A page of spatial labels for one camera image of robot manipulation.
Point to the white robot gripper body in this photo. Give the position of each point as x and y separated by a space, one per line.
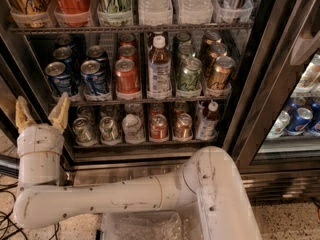
40 139

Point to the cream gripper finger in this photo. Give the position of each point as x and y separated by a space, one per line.
59 114
23 117

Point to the blue pepsi can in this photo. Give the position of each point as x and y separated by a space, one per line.
61 79
66 56
300 119
65 40

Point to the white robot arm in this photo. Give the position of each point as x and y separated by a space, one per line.
209 178

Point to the bottom shelf left silver can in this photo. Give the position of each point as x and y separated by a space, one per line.
84 132

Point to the shelf silver can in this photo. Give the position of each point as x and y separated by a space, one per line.
231 11
84 132
108 130

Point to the left open fridge door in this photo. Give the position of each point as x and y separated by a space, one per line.
8 110

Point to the front blue pepsi can second row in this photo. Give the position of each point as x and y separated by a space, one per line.
94 77

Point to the blue pepsi can second row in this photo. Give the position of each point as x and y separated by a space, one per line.
97 53
94 77

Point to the rear blue pepsi can second row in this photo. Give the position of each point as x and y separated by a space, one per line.
97 53

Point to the bottom shelf water bottle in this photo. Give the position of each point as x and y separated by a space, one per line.
133 129

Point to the front red soda can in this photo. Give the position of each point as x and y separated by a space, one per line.
126 76

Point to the red soda can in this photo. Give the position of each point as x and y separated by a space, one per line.
127 52
127 39
126 76

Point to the middle red soda can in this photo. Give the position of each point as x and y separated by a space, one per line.
127 52

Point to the bottom shelf red can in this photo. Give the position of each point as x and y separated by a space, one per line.
158 128

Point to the rear red soda can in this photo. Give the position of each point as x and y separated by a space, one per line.
127 39

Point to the top shelf gold can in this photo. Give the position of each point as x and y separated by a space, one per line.
31 13

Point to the shelf gold can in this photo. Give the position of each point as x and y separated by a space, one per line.
31 13
183 126

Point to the top shelf red coca-cola can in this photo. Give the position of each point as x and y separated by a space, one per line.
74 12

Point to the top shelf green can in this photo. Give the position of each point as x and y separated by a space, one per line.
115 12

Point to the bottom shelf gold can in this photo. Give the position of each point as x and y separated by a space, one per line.
183 126

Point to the front green soda can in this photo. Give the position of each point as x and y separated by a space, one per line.
189 74

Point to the green soda can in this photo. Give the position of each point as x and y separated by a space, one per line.
189 74
184 51
182 38

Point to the middle green soda can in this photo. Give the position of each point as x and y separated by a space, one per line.
184 51

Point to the top shelf clear water bottle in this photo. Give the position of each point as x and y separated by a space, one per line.
154 12

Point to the rear green soda can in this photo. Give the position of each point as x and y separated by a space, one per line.
182 38

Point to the bottom shelf tea bottle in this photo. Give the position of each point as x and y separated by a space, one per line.
207 117

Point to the front gold soda can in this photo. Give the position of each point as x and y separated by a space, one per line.
221 73

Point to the gold soda can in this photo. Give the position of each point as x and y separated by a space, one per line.
214 51
209 37
221 73

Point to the rear gold soda can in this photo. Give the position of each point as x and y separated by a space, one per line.
209 37

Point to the middle gold soda can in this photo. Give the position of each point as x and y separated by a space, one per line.
214 51

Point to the top shelf silver can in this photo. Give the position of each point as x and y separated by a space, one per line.
231 11

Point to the right glass fridge door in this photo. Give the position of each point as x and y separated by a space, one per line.
298 44

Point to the blue pepsi can behind glass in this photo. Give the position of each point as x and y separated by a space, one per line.
300 119

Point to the brown tea bottle white cap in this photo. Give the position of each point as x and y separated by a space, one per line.
159 69

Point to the clear plastic bin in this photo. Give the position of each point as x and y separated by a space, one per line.
181 224

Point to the top wire shelf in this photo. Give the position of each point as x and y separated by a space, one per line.
132 28

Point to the wire shelf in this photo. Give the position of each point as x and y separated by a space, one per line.
146 100
132 28

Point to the middle wire shelf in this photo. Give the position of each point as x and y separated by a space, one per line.
146 100

